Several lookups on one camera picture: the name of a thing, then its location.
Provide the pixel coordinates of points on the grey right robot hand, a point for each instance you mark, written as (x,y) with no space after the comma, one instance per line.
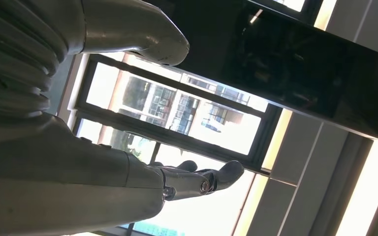
(62,182)

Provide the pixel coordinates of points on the dark window frame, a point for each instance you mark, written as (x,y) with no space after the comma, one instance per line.
(163,132)

